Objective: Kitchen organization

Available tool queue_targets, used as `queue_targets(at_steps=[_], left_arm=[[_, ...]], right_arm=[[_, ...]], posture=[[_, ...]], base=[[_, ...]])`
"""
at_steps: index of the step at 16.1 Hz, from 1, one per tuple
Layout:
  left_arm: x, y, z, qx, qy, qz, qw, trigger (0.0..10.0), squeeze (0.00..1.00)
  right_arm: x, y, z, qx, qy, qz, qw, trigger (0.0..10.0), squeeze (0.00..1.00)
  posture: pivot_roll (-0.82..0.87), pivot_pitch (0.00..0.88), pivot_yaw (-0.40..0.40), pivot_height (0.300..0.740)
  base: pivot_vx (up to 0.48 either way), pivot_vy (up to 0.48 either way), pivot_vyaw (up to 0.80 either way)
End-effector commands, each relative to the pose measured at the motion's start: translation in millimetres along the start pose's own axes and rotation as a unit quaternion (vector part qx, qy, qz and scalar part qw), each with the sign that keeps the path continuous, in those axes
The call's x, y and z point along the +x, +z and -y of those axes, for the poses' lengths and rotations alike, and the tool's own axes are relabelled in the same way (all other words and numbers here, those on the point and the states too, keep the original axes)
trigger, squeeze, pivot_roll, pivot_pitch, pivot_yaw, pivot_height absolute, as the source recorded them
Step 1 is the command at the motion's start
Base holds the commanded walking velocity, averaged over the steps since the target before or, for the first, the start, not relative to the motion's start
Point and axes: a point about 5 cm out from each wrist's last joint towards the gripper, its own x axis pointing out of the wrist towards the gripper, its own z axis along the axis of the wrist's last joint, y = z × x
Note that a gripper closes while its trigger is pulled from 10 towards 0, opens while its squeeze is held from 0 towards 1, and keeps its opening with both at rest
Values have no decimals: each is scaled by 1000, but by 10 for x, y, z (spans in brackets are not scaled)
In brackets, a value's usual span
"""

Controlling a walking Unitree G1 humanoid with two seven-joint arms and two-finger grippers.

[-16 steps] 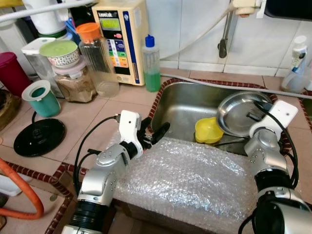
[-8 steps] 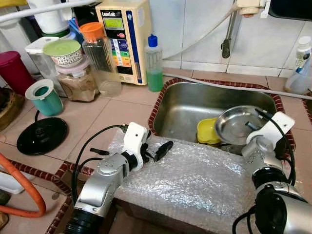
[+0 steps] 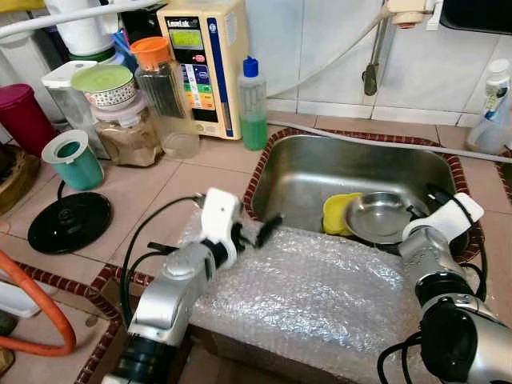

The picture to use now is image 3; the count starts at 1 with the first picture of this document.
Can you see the clear bubble wrap sheet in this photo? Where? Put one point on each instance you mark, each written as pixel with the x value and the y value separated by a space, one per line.
pixel 312 296

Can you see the black round kettle base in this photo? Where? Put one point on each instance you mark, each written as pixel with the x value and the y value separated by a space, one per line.
pixel 72 224

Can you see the maroon plastic container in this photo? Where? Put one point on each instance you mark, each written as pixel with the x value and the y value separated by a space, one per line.
pixel 24 120

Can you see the beige water ionizer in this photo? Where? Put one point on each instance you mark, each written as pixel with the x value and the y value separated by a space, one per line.
pixel 204 80

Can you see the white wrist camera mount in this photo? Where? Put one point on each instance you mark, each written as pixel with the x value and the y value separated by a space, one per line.
pixel 220 220
pixel 448 216

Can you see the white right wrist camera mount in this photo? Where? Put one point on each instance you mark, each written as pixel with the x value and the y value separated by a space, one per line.
pixel 448 216

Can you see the small white bottle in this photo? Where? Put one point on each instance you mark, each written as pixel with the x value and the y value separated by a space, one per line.
pixel 496 80

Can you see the patterned bowl green lid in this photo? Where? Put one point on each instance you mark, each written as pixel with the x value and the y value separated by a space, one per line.
pixel 102 78

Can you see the white flat object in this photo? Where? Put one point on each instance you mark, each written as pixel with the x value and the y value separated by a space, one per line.
pixel 12 300

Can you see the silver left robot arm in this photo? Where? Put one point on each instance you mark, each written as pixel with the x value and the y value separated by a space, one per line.
pixel 172 288

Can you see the round steel plate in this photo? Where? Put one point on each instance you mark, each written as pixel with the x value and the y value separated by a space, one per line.
pixel 376 220

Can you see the teal cup white rim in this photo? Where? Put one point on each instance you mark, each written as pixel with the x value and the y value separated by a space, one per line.
pixel 80 172

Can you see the steel kitchen sink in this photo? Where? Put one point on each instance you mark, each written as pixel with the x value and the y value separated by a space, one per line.
pixel 320 168

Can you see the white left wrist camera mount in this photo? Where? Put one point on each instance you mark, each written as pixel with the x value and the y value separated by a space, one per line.
pixel 220 220

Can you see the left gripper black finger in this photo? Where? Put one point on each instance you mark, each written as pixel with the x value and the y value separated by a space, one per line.
pixel 270 226
pixel 270 238

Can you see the brown woven basket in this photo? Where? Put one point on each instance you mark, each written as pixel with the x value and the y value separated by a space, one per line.
pixel 16 180

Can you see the beige wall faucet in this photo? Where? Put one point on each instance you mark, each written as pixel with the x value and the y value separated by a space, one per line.
pixel 370 72

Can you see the black tape strip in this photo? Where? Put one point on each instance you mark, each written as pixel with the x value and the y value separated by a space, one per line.
pixel 160 247

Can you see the clear pitcher orange lid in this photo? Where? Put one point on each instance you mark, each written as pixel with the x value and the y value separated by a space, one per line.
pixel 168 96

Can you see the blue plastic object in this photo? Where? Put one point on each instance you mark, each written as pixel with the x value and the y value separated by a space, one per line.
pixel 124 52

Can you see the white electric kettle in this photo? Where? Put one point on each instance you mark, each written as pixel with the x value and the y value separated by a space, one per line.
pixel 80 28

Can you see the yellow plastic dish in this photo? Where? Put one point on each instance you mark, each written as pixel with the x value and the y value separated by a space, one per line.
pixel 334 216

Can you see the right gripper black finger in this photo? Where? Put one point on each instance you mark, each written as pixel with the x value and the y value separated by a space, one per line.
pixel 418 213
pixel 442 197

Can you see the clear container white lid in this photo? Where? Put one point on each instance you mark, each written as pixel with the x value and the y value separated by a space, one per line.
pixel 62 76

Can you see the green dish soap bottle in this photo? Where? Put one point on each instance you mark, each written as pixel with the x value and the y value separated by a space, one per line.
pixel 254 132

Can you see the clear plastic cup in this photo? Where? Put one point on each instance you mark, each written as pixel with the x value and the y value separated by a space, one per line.
pixel 484 140

